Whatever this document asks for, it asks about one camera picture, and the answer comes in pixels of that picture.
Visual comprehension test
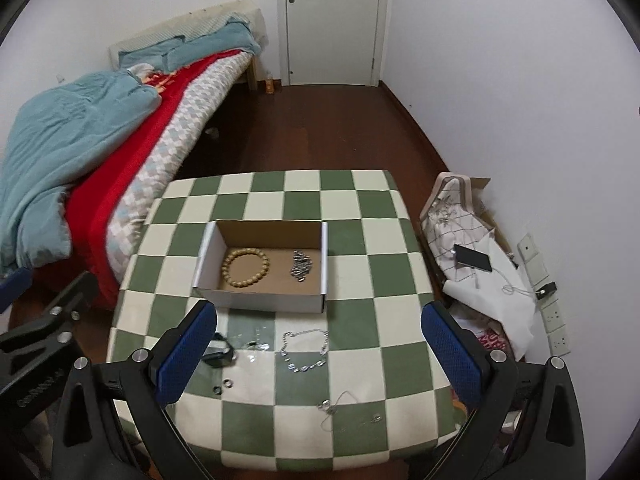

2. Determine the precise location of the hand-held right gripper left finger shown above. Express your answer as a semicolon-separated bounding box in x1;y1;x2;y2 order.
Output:
50;299;218;480

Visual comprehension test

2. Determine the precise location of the black smartphone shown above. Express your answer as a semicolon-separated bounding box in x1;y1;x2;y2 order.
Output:
454;244;493;273

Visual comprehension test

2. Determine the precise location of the beige headboard cloth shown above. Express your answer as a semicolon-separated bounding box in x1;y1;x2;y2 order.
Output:
110;0;266;56

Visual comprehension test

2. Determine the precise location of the diamond patterned bed sheet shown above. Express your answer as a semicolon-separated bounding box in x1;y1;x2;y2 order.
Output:
107;55;251;286

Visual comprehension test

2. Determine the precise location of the white wall socket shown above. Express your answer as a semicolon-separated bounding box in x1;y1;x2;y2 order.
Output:
540;297;564;333
547;332;571;358

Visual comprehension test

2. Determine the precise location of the small clear plastic bag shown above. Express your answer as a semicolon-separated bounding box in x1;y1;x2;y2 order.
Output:
239;327;275;362

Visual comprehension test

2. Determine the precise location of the white charging cable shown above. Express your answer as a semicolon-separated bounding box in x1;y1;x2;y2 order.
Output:
452;255;538;301

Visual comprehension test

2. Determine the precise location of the black smart band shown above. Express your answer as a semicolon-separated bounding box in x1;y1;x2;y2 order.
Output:
202;332;236;367

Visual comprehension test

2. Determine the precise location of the blue quilt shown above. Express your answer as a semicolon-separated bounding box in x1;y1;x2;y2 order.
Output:
0;71;163;275

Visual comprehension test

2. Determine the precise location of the red white printed bag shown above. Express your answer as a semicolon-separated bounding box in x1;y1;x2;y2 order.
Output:
475;327;510;354

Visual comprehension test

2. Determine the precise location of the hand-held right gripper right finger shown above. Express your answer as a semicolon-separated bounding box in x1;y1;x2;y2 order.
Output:
421;301;587;480

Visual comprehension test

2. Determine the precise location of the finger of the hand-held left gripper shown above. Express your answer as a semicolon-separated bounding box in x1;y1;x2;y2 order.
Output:
0;266;32;315
0;271;99;356

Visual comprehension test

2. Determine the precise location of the white cloth bag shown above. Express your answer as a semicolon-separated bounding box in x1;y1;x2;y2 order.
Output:
442;230;541;361

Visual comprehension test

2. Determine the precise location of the green white checkered tablecloth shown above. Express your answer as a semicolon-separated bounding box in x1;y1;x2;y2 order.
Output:
106;169;468;471

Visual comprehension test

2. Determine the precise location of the wooden bed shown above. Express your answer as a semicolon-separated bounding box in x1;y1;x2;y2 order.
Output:
0;0;271;311

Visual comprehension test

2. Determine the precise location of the blue pillow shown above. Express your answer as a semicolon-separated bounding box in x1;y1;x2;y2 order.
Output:
167;16;262;68
119;36;187;68

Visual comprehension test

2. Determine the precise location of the white wall switch panel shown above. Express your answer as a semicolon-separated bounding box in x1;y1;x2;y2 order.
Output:
516;232;551;286

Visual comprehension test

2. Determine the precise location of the wooden bead bracelet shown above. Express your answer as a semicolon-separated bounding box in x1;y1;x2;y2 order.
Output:
220;247;271;289

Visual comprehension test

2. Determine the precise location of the cardboard box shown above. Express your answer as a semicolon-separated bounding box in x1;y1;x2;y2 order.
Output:
192;220;329;313

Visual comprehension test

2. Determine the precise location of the thin silver pendant necklace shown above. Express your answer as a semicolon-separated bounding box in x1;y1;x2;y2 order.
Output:
316;389;363;428

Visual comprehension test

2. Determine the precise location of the silver chain bracelet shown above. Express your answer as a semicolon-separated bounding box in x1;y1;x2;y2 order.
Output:
289;249;313;283

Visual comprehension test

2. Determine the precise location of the red blanket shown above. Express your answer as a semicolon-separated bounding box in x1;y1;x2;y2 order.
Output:
65;51;251;306

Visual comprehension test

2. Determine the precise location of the checked floral tote bag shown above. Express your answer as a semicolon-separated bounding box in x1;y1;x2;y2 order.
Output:
419;172;496;281

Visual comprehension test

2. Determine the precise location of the silver link necklace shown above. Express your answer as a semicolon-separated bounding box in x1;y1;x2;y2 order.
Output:
280;329;331;373

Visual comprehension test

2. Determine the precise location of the white door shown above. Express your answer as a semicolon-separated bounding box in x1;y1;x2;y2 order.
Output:
276;0;393;88

